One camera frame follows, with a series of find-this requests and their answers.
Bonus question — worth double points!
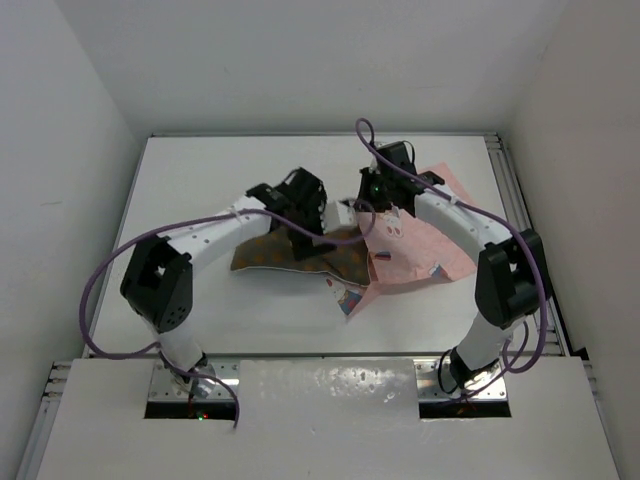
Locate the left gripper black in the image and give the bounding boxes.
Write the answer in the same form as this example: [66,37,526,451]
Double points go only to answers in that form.
[284,190,334,258]

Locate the olive pillow orange flowers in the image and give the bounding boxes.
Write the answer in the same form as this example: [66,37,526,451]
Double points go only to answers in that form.
[230,228,371,286]

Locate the pink cartoon pillowcase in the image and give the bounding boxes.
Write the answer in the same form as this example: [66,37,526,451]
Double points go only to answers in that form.
[322,160,476,318]

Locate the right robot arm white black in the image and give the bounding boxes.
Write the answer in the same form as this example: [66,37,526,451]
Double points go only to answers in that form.
[358,141,550,394]

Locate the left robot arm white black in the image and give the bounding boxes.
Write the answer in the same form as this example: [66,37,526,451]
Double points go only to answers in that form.
[120,168,352,381]

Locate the white front cover board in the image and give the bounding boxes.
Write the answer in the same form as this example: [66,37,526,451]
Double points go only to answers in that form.
[39,358,617,479]

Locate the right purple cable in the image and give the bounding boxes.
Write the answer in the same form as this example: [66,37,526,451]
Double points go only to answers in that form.
[354,117,548,401]

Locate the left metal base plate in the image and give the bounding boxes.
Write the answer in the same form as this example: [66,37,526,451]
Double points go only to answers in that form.
[148,359,239,404]

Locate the metal base plate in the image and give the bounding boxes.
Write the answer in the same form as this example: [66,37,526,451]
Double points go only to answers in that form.
[413,356,508,403]
[148,359,239,404]

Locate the back aluminium frame rail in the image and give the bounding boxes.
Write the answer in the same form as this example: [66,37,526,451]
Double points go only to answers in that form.
[148,130,500,138]

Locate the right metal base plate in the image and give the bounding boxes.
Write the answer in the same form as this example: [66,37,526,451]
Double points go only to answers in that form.
[413,356,508,403]

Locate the left aluminium frame rail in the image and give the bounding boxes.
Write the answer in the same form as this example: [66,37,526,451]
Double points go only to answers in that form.
[15,361,71,480]

